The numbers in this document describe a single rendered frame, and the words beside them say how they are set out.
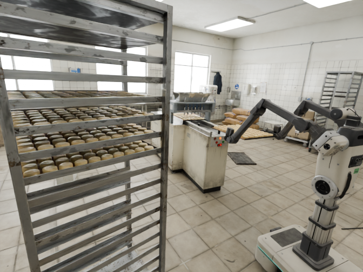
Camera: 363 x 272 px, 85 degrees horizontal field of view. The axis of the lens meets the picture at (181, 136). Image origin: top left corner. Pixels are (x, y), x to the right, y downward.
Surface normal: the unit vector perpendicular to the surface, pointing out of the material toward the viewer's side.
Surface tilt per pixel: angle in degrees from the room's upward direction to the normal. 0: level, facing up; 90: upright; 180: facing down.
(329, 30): 90
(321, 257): 90
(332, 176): 101
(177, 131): 90
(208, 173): 90
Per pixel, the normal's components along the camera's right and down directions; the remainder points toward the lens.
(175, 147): 0.40, 0.27
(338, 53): -0.84, 0.11
